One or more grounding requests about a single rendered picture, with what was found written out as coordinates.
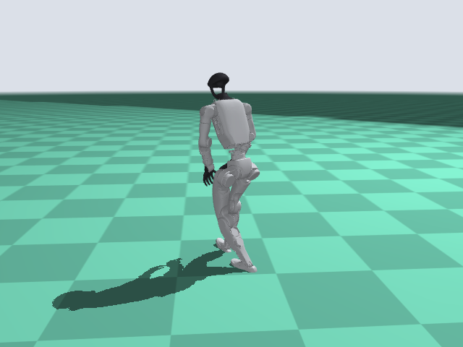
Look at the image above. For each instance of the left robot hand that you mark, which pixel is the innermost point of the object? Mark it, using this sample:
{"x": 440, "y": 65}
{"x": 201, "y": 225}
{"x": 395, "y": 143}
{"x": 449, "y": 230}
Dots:
{"x": 208, "y": 175}

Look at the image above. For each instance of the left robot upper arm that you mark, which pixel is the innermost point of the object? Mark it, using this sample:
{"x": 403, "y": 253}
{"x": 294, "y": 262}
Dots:
{"x": 206, "y": 113}

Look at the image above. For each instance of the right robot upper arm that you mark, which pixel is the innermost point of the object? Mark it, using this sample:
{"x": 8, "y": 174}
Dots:
{"x": 248, "y": 111}

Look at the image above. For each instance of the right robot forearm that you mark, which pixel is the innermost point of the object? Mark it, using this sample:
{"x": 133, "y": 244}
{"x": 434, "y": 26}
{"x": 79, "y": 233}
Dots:
{"x": 246, "y": 147}

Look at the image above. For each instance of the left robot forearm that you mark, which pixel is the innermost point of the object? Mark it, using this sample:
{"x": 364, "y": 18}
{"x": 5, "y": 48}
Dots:
{"x": 207, "y": 158}

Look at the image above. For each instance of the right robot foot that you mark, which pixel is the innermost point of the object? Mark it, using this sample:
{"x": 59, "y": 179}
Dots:
{"x": 220, "y": 245}

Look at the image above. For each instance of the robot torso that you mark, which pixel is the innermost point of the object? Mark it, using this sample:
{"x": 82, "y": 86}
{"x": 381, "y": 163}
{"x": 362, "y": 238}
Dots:
{"x": 232, "y": 130}

